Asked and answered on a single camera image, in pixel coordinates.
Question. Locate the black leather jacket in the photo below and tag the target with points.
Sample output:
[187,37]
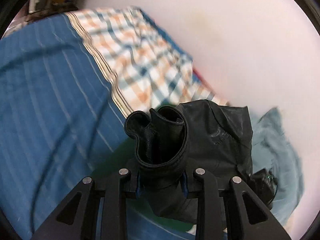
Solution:
[196,134]

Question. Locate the light blue rumpled duvet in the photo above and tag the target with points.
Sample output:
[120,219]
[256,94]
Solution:
[272,150]

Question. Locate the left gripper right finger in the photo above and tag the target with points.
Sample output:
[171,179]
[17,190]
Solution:
[247,217]

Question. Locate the plaid bed cover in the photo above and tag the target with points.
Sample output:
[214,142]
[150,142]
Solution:
[144,65]

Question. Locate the blue striped bed sheet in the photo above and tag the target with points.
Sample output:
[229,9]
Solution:
[58,119]

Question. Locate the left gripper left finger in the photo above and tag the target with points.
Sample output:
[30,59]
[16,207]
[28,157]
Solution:
[91,206]

